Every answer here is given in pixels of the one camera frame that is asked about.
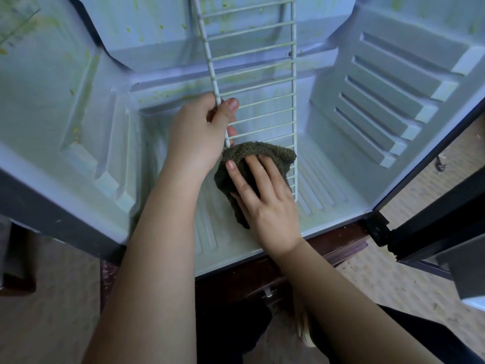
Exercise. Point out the person's left hand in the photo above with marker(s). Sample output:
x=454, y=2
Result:
x=193, y=136

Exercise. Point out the person's right hand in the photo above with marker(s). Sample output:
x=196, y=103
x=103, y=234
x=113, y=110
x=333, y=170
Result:
x=269, y=212

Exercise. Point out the dark grey cloth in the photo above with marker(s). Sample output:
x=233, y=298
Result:
x=250, y=151

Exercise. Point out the grey mini fridge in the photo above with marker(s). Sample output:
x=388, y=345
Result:
x=76, y=178

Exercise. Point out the fridge door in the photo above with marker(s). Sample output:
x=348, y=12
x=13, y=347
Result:
x=439, y=238

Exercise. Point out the person's left forearm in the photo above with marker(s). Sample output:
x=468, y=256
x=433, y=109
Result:
x=148, y=284

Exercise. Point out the person's right forearm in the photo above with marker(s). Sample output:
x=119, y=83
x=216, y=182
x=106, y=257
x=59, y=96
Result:
x=356, y=314

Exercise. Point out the person's right foot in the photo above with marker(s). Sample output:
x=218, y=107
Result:
x=304, y=326

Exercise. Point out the person's dark trousers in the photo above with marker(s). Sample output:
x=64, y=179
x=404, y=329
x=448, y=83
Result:
x=227, y=329

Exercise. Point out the dark red wooden stand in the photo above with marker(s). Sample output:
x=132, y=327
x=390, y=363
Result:
x=235, y=280

